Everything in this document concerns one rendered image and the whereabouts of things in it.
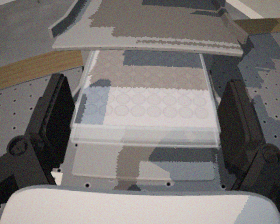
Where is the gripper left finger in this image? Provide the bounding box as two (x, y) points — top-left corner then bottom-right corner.
(0, 74), (75, 205)

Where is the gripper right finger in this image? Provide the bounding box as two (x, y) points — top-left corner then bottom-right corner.
(217, 79), (280, 212)

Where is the grey perforated base plate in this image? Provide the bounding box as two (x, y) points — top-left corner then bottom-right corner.
(0, 32), (280, 192)

